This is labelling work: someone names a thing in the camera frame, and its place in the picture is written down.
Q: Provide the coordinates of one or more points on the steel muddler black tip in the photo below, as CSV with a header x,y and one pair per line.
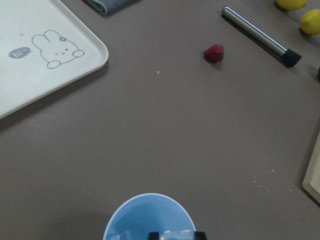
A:
x,y
287,56

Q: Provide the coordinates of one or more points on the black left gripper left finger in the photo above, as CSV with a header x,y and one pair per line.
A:
x,y
154,236

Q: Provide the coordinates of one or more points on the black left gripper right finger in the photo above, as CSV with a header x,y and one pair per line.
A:
x,y
200,235

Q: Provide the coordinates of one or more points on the yellow lemon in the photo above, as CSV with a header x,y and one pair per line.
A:
x,y
310,22
290,5

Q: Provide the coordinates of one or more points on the wooden cutting board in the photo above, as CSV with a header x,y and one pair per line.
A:
x,y
311,181

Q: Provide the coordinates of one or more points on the light blue cup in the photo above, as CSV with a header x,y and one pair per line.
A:
x,y
146,213

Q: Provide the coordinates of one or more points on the cream rabbit tray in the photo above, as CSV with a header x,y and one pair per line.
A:
x,y
43,48

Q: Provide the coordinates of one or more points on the red strawberry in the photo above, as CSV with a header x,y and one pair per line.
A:
x,y
215,53

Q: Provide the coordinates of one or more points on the grey folded cloth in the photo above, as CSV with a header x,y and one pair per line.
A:
x,y
107,7

